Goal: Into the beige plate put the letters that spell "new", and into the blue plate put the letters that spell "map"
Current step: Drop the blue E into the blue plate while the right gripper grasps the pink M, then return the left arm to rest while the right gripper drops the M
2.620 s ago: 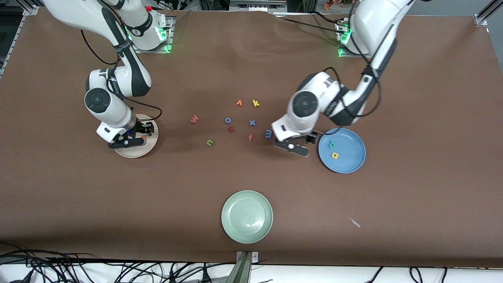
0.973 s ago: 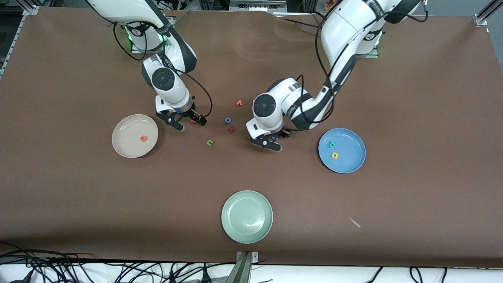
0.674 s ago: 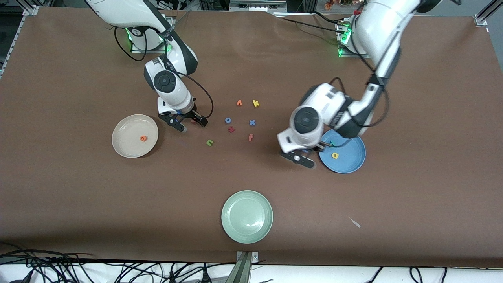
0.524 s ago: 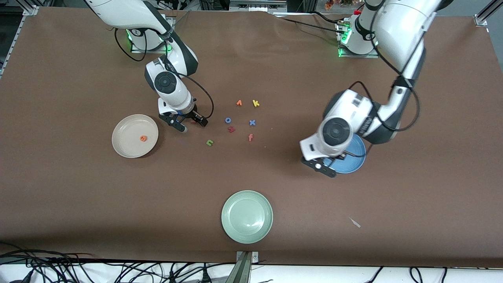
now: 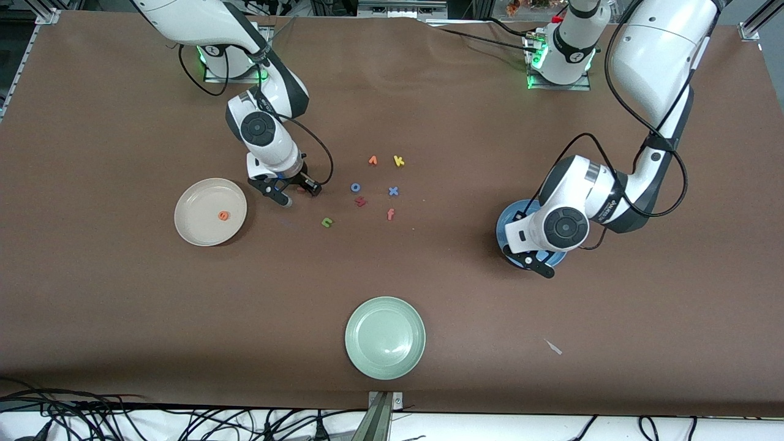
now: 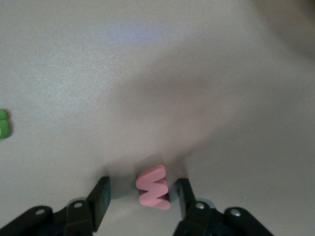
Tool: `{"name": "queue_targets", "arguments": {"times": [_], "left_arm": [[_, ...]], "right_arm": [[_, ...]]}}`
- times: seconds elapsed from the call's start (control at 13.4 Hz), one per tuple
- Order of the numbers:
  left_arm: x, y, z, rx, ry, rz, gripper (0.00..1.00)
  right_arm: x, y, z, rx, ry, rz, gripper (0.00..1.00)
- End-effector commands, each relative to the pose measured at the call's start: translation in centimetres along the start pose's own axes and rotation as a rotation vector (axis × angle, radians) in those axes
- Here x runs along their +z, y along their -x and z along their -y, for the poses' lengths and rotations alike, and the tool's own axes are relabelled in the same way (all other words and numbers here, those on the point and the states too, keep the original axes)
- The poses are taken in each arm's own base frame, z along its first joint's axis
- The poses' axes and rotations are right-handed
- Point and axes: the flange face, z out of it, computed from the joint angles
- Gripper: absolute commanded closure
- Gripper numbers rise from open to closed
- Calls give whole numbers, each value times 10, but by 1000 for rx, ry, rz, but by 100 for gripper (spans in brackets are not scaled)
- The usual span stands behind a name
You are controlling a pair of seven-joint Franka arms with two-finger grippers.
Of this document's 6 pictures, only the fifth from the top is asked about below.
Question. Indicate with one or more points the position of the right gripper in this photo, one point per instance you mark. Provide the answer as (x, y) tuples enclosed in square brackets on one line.
[(298, 180)]

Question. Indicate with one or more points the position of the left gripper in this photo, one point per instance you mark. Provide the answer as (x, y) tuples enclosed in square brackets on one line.
[(518, 216)]

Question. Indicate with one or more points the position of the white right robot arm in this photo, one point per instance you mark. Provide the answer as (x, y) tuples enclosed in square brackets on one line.
[(202, 18)]

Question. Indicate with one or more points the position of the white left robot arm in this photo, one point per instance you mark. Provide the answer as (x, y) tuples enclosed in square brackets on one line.
[(655, 55)]

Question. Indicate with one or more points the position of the blue plate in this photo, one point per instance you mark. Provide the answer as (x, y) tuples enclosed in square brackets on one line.
[(508, 214)]

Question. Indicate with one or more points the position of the beige plate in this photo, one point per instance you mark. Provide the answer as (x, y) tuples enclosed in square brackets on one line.
[(202, 214)]

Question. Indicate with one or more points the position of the small white paper scrap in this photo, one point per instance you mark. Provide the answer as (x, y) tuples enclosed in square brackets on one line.
[(553, 346)]

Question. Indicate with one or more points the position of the green plate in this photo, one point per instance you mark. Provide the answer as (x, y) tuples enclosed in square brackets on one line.
[(385, 338)]

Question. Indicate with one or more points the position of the brown table cover sheet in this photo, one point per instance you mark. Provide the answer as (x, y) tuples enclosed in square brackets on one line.
[(122, 306)]

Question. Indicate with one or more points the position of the black power plug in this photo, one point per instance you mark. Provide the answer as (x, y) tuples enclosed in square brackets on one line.
[(318, 432)]

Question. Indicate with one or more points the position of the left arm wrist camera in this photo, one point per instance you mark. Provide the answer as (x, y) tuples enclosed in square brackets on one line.
[(536, 264)]

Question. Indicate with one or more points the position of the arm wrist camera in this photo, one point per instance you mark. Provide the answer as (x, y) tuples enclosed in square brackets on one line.
[(269, 188), (536, 264)]

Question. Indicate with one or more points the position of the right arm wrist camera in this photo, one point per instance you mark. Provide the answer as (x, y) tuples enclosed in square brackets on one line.
[(269, 188)]

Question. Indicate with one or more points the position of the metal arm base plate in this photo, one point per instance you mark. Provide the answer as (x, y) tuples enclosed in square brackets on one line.
[(236, 79), (557, 87)]

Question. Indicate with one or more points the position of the aluminium frame bar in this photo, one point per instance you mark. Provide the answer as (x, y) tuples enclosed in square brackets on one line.
[(401, 6)]

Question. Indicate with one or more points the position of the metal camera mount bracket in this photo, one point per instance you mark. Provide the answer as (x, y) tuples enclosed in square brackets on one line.
[(383, 422)]

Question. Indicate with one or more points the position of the aluminium table rail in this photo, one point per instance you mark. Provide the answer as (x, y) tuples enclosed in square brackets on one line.
[(756, 21), (24, 58)]

